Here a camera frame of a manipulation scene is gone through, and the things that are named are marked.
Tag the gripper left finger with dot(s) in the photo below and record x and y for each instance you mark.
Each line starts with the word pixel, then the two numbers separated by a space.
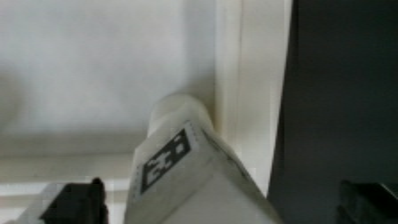
pixel 68 204

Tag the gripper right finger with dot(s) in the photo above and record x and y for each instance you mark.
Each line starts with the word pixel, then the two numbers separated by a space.
pixel 369 203

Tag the white table leg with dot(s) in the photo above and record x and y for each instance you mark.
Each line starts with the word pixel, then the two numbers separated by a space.
pixel 193 187

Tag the white square tabletop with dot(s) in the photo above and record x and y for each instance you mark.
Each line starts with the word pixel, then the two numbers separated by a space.
pixel 99 56

